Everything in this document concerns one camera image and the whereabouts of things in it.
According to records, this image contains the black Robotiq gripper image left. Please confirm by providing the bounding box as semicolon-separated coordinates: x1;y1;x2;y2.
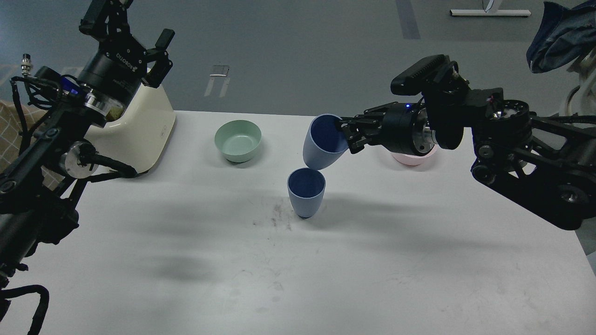
78;0;175;109

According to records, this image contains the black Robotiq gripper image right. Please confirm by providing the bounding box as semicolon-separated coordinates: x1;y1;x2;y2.
335;102;435;156

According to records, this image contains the blue cup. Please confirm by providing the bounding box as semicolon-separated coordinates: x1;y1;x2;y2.
287;167;326;218
303;113;348;170

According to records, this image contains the pink bowl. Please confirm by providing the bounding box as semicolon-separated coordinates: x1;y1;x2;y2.
391;145;439;166

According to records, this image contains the cream toaster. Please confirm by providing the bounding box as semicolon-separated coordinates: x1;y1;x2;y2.
85;85;176;174

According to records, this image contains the green bowl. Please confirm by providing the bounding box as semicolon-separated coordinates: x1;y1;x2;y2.
214;120;262;163

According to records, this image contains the white stand base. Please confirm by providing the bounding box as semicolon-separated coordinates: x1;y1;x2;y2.
449;0;532;18

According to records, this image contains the checkered beige cloth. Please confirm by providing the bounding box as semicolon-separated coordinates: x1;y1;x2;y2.
0;100;63;190

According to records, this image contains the dark blue cloth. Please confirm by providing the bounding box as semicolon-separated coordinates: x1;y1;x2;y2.
526;0;596;74

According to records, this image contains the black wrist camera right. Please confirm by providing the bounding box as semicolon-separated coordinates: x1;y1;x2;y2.
390;54;450;96

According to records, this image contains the black cable loop left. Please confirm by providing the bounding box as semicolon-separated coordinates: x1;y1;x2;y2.
0;285;50;335

